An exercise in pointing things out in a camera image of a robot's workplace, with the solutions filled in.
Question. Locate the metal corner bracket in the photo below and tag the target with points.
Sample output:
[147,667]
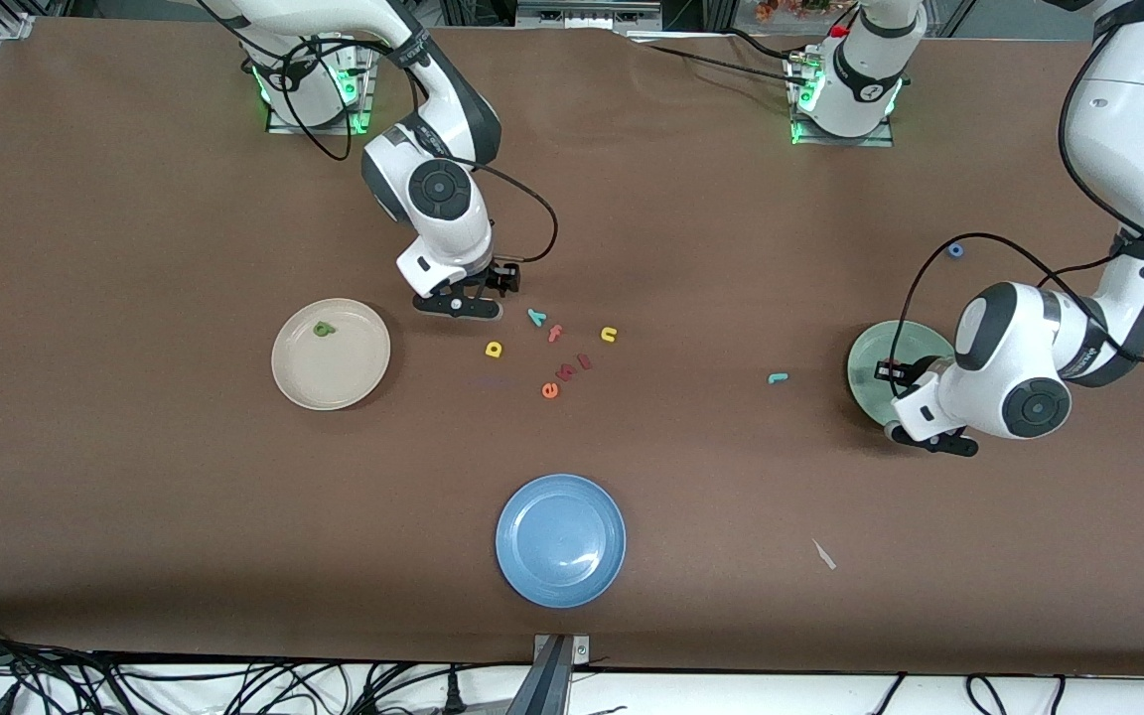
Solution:
[14,26]

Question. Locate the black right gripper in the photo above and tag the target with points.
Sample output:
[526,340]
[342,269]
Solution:
[495,277]

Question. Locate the pale green round plate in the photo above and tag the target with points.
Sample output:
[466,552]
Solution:
[915,343]

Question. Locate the metal table edge bracket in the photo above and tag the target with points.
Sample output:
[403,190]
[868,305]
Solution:
[557,660]

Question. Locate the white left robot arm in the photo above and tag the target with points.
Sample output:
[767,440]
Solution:
[1009,377]

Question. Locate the brown table cover sheet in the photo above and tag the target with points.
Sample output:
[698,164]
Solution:
[135,497]

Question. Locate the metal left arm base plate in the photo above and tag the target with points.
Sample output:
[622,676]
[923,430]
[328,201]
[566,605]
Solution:
[880,141]

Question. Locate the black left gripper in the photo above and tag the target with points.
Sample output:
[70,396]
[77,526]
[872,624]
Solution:
[911,374]

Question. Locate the black power plug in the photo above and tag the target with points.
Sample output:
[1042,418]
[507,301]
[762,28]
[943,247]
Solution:
[453,695]

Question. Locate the green letter b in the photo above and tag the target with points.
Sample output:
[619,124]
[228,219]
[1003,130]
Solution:
[320,331]

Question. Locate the white paper scrap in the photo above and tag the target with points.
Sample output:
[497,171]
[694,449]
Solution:
[823,554]

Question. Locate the blue round plate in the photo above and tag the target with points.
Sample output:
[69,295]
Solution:
[560,540]

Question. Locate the aluminium frame bar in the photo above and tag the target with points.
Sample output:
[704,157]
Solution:
[587,12]

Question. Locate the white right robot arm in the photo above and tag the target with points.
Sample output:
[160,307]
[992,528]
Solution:
[443,199]

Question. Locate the orange leafy object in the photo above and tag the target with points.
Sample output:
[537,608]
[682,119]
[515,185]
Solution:
[790,8]

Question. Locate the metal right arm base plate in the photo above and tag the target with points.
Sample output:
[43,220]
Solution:
[367,89]

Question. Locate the beige round plate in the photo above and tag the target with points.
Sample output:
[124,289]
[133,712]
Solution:
[331,367]

